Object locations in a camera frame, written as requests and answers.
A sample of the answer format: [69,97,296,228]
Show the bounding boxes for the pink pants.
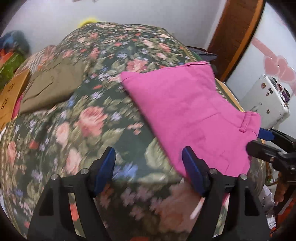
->
[121,61,262,178]

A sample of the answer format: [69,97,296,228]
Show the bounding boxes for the olive pants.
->
[18,57,90,114]

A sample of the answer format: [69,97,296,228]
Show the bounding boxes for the striped cloth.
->
[16,45,58,75]

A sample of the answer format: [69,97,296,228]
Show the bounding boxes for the floral bedspread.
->
[0,21,267,241]

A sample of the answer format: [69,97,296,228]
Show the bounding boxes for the white suitcase with stickers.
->
[239,74,291,133]

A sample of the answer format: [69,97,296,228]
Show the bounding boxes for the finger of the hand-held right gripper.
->
[246,140,288,164]
[257,127,296,150]

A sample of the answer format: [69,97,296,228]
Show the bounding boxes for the pile of clothes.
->
[0,30,31,61]

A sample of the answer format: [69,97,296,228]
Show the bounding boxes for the green storage bag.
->
[0,52,26,91]

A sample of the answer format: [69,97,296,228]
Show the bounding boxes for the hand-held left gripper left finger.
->
[27,146,116,241]

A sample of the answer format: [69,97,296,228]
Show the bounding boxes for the wooden door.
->
[207,0,265,83]

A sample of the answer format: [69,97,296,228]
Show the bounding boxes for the white wardrobe door pink hearts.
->
[225,2,296,140]

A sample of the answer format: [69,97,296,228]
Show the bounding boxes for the bamboo lap desk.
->
[0,70,31,131]

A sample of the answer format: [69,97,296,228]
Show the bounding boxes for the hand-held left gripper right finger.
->
[181,146,271,241]

